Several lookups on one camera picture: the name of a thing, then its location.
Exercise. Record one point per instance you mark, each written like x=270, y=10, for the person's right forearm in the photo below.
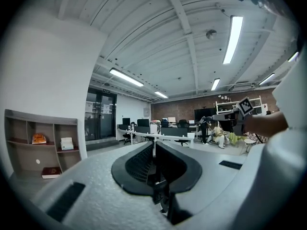
x=266, y=124

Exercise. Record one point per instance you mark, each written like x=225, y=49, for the white office desk row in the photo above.
x=148, y=135

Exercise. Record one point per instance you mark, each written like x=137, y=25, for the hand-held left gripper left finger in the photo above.
x=140, y=163

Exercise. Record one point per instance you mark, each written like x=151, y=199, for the orange book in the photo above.
x=39, y=139

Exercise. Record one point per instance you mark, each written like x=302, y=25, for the white shelving rack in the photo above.
x=226, y=106

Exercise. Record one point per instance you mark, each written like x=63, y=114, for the small white round table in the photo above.
x=250, y=142

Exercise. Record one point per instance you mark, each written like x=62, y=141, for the black computer monitor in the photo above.
x=143, y=123
x=126, y=121

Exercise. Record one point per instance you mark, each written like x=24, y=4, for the ceiling air conditioner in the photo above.
x=242, y=86

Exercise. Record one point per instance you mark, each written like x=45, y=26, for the red book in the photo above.
x=50, y=172

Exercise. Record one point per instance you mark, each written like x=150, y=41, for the long ceiling light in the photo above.
x=215, y=84
x=126, y=77
x=266, y=79
x=233, y=39
x=161, y=95
x=293, y=56

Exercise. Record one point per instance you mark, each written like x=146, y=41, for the grey open bookshelf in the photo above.
x=28, y=152

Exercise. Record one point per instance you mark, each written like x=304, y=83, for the person's white shirt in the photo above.
x=293, y=97

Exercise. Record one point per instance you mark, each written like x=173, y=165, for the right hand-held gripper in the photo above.
x=242, y=118

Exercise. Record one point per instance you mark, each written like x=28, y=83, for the black office chair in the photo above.
x=182, y=142
x=183, y=123
x=127, y=138

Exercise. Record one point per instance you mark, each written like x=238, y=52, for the glass double door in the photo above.
x=100, y=115

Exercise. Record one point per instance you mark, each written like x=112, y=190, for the large black screen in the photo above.
x=204, y=114

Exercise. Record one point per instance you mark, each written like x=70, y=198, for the grey wall box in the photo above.
x=146, y=111

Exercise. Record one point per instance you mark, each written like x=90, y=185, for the round ceiling fixture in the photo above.
x=211, y=34

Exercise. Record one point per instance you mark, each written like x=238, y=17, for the yellow cloth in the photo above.
x=236, y=138

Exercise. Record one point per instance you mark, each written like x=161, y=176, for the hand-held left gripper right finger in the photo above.
x=171, y=164

